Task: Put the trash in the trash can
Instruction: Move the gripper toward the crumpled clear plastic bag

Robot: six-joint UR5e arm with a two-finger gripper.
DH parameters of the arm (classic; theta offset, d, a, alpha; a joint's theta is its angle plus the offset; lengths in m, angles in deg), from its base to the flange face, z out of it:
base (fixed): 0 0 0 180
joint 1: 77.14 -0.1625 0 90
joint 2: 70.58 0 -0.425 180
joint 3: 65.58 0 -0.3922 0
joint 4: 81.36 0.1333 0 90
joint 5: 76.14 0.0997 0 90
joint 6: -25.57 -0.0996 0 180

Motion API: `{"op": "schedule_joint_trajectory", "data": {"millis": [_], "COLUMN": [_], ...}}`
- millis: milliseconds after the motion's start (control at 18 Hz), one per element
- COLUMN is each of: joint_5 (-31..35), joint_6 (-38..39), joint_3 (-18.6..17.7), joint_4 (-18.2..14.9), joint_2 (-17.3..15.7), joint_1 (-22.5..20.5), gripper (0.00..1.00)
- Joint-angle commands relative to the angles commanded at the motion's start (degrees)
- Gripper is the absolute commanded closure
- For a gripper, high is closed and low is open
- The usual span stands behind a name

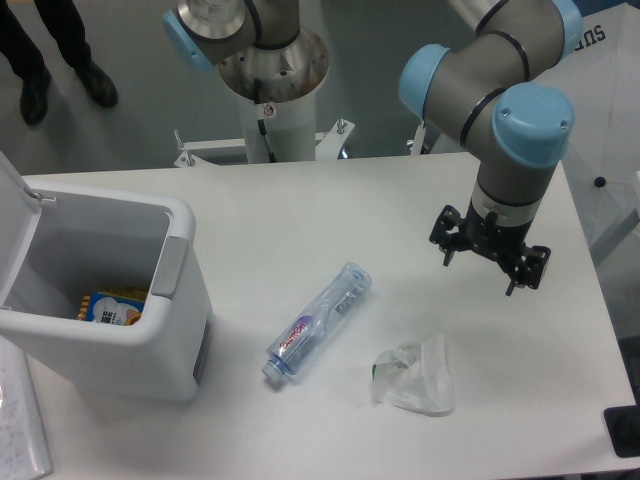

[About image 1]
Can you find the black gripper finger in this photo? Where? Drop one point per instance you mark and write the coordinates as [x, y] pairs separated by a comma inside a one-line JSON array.
[[527, 267], [446, 235]]

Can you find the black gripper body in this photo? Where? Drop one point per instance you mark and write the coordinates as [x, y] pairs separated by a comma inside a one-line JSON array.
[[497, 231]]

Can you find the clear plastic water bottle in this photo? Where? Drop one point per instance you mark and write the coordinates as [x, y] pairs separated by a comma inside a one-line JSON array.
[[315, 323]]

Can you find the clear plastic wrapper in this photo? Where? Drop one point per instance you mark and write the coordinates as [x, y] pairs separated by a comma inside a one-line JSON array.
[[415, 377]]

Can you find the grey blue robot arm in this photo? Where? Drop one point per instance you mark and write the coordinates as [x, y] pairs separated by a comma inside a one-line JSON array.
[[205, 33]]

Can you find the white open trash can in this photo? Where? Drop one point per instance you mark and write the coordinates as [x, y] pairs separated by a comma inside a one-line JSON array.
[[61, 242]]

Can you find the black device at table edge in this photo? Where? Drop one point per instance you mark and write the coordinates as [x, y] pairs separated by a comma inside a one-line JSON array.
[[623, 426]]

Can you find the white umbrella with lettering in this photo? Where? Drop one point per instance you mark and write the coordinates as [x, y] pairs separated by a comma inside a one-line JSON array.
[[600, 125]]

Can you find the blue yellow snack packet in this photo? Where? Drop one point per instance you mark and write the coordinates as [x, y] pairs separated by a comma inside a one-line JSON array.
[[115, 306]]

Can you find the person's right black shoe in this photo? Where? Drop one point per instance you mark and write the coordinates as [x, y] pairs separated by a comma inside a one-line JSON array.
[[33, 100]]

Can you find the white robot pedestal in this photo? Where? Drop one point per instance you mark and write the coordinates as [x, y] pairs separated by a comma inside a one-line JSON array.
[[276, 97]]

